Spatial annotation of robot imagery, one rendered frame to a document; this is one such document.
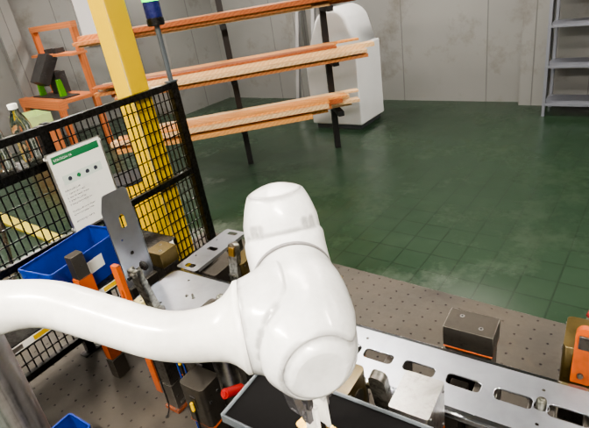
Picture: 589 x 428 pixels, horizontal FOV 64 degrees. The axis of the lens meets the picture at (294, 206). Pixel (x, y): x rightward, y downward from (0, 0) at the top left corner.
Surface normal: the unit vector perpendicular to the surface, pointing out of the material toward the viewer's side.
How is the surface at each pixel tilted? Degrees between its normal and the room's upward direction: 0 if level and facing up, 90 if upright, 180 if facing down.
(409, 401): 0
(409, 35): 90
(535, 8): 90
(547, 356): 0
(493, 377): 0
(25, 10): 90
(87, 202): 90
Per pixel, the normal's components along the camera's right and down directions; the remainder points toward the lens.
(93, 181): 0.83, 0.12
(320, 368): 0.30, 0.38
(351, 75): -0.58, 0.43
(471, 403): -0.15, -0.89
